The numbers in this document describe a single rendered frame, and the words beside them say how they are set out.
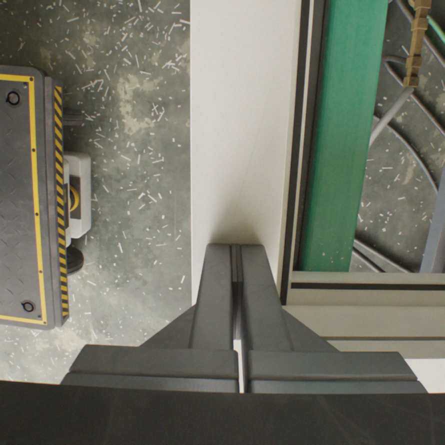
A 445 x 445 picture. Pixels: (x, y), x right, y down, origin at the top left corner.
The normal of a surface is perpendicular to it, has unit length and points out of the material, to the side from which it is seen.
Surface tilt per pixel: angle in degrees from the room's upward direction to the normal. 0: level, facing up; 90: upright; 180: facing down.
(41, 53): 0
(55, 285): 0
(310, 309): 90
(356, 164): 0
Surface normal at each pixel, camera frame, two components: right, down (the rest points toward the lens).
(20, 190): -0.02, 0.29
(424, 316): 0.02, -0.96
